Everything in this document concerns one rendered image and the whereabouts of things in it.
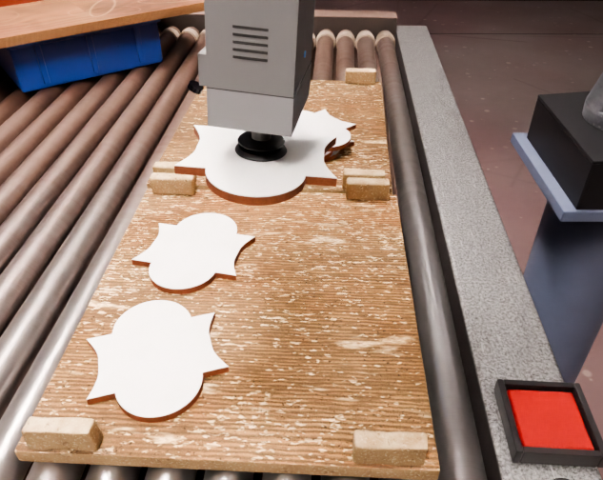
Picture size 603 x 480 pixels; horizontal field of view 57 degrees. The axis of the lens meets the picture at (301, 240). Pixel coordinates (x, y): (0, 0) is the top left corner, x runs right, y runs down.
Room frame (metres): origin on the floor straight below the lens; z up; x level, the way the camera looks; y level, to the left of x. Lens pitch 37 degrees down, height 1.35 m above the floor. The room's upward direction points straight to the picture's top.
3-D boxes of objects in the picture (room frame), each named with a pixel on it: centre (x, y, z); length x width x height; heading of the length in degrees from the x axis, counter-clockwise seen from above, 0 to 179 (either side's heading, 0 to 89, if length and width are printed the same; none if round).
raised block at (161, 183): (0.65, 0.18, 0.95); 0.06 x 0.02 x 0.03; 87
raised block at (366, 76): (1.05, -0.12, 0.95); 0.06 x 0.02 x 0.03; 86
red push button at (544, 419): (0.30, -0.22, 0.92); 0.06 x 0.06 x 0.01; 86
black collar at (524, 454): (0.30, -0.22, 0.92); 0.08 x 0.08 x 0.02; 86
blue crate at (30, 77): (1.24, 0.51, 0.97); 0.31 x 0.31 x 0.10; 36
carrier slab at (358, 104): (0.87, 0.03, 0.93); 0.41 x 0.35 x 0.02; 176
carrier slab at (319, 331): (0.45, 0.05, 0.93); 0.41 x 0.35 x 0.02; 177
